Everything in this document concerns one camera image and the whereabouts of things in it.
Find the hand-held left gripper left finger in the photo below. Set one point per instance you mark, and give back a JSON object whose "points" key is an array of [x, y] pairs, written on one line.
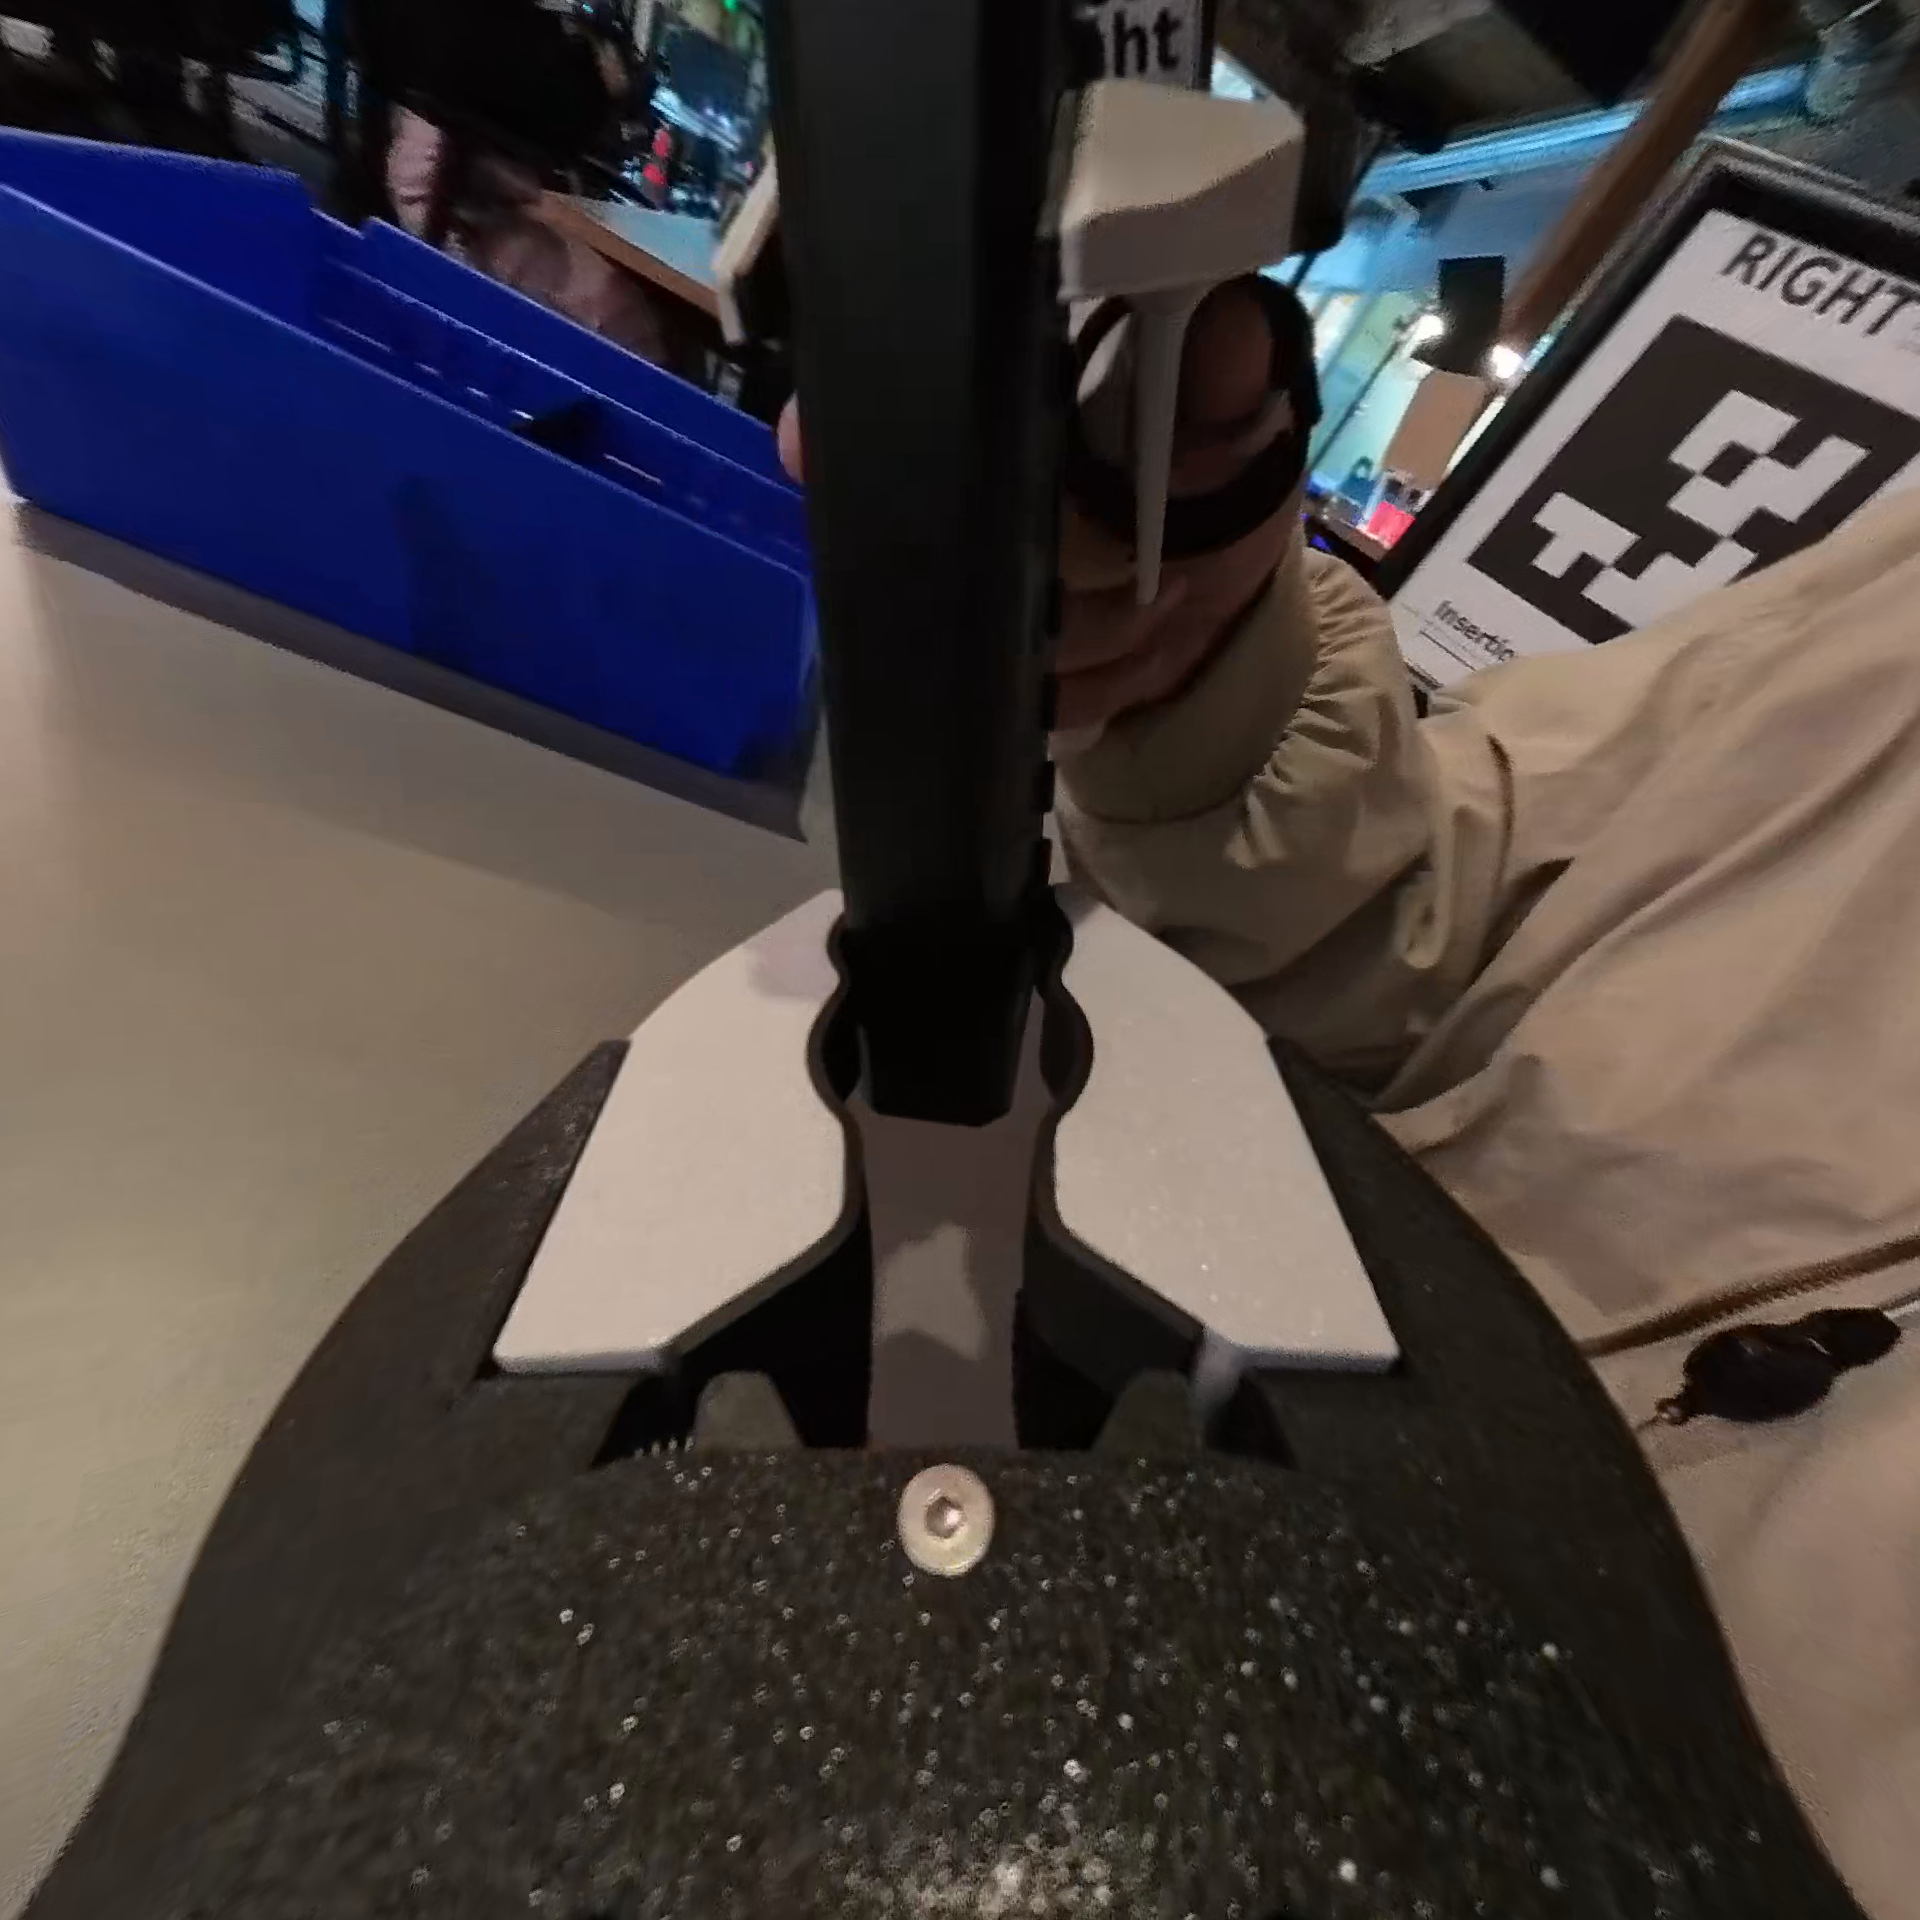
{"points": [[705, 1144]]}

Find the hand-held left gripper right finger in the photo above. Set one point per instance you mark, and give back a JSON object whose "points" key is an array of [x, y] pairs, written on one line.
{"points": [[1198, 1169]]}

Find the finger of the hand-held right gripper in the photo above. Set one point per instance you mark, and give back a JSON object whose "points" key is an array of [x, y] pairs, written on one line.
{"points": [[745, 248]]}

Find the black rectangular bar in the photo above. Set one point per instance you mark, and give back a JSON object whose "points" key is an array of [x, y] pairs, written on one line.
{"points": [[928, 597]]}

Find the person's right forearm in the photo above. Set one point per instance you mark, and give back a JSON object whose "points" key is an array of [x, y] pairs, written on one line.
{"points": [[1499, 841]]}

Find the person's right hand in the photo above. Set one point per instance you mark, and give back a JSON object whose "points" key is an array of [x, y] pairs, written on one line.
{"points": [[1187, 630]]}

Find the brown wooden beam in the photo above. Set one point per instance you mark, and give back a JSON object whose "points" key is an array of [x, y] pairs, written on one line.
{"points": [[1648, 168]]}

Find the blue plastic bin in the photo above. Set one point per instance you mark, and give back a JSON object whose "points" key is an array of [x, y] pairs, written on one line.
{"points": [[299, 450]]}

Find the framed marker sign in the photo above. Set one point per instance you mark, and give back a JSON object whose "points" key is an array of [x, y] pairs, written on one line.
{"points": [[1679, 358]]}

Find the person's beige jacket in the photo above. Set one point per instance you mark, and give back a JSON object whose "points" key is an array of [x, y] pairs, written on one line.
{"points": [[1803, 1575]]}

